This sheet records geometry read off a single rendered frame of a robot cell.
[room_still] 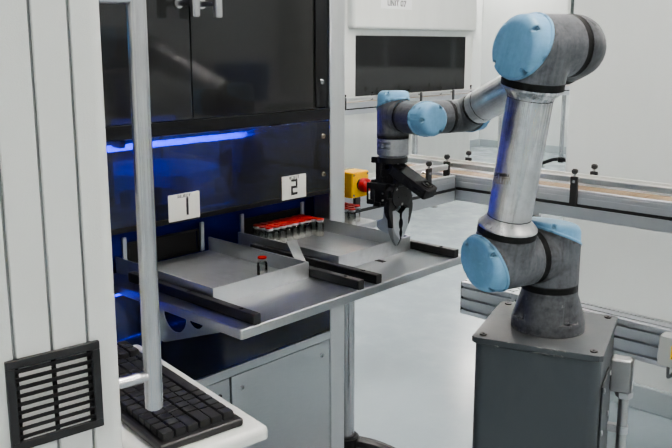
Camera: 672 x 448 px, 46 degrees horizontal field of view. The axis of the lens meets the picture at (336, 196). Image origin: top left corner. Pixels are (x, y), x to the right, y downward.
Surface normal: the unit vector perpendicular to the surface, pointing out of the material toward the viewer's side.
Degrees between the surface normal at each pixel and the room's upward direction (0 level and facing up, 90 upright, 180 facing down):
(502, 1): 90
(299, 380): 90
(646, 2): 90
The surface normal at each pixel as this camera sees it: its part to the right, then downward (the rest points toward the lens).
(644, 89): -0.68, 0.14
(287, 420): 0.73, 0.13
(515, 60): -0.83, -0.03
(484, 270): -0.86, 0.22
